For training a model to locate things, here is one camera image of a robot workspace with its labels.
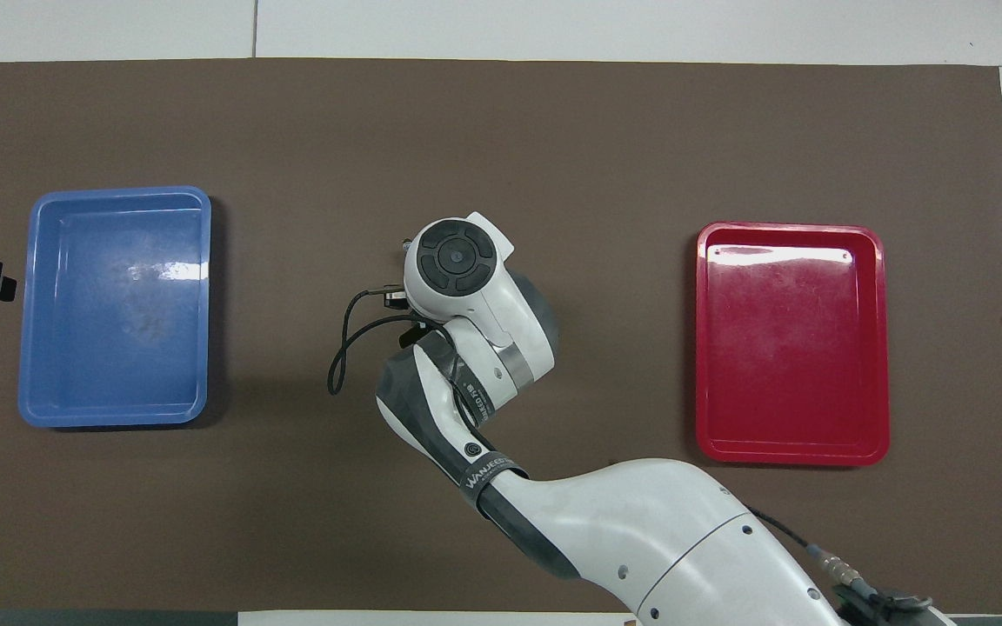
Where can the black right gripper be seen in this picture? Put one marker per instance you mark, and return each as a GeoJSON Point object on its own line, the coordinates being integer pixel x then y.
{"type": "Point", "coordinates": [418, 335]}

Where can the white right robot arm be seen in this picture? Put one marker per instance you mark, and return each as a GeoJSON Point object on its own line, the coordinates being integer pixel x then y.
{"type": "Point", "coordinates": [640, 539]}

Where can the blue plastic tray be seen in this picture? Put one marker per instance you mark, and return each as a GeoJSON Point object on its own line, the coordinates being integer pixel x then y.
{"type": "Point", "coordinates": [114, 304]}

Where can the brown table mat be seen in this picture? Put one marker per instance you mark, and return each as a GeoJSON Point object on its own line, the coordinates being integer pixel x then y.
{"type": "Point", "coordinates": [292, 522]}

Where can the red plastic tray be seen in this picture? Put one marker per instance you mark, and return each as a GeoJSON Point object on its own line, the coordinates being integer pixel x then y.
{"type": "Point", "coordinates": [792, 348]}

